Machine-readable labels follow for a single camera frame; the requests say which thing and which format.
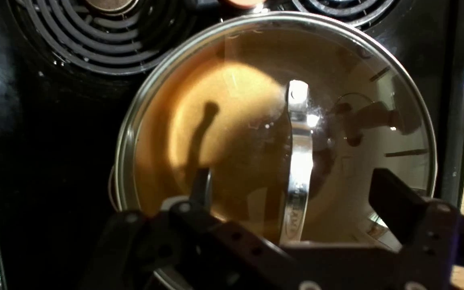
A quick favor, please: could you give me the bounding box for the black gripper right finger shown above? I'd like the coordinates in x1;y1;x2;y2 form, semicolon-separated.
371;167;464;290

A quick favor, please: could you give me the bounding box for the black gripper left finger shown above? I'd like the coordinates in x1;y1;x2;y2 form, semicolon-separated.
78;167;287;290

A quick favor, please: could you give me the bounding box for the glass pot lid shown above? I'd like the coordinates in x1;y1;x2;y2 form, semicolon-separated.
112;9;440;290

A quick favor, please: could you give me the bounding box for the black electric coil stove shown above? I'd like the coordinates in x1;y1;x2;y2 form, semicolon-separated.
0;0;464;290

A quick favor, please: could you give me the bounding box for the dark pot copper interior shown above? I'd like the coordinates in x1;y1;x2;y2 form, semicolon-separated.
107;0;440;254

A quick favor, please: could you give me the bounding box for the small coil burner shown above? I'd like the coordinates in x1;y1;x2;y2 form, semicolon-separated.
290;0;406;28

